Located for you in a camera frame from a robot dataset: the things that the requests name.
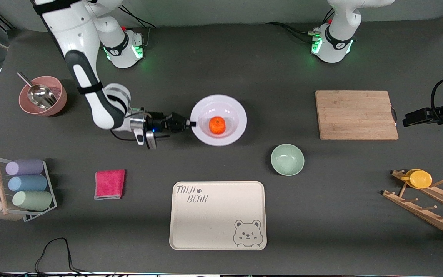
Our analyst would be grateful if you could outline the orange fruit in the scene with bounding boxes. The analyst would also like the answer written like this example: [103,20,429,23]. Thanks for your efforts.
[209,117,226,135]

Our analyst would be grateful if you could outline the white round plate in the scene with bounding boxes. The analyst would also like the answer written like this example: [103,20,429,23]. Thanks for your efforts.
[190,95,248,147]

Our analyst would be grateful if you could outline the yellow mug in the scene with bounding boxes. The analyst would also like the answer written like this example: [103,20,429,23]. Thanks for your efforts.
[400,169,433,189]

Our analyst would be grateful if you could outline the wooden cutting board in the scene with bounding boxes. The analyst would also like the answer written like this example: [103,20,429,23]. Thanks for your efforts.
[315,90,399,140]

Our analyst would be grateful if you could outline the pink folded cloth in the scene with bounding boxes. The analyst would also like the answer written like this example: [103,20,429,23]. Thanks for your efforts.
[94,170,126,200]

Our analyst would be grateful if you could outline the wooden mug rack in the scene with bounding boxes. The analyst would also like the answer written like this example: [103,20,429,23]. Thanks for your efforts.
[382,169,443,242]

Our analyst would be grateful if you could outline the cream bear print tray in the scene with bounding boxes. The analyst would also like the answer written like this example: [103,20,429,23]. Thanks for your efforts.
[169,181,267,251]

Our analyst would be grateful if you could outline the pink bowl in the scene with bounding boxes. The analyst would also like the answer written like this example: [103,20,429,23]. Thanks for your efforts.
[18,76,68,117]

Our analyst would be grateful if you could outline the pale green bowl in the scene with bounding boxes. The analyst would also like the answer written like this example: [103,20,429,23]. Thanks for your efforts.
[271,144,305,177]

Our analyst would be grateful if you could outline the metal scoop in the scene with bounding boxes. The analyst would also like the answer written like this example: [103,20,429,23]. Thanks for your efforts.
[17,72,58,111]

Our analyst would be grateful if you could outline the purple cup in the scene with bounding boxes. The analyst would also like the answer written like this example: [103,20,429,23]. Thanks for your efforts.
[5,159,44,176]

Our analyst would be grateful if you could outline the blue cup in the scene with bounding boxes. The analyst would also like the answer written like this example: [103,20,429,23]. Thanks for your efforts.
[8,175,48,192]

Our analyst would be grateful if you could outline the green cup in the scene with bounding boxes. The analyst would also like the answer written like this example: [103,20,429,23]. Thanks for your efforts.
[12,190,53,212]

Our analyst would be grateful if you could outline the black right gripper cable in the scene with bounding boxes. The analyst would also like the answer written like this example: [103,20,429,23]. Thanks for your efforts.
[110,129,170,142]

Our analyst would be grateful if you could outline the black right arm base cables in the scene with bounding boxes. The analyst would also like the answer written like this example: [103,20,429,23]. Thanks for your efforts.
[120,6,157,48]

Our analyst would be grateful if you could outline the black arm base cables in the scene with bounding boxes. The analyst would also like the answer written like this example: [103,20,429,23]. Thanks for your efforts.
[120,6,157,48]
[266,8,335,45]

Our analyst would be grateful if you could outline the black left arm base cables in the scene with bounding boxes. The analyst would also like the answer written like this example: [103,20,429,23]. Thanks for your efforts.
[266,8,335,45]

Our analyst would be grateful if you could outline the black table cable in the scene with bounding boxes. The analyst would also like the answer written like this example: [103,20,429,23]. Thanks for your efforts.
[0,237,130,277]

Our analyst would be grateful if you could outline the white wire cup rack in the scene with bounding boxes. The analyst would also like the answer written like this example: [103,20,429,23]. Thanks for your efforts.
[0,155,58,222]

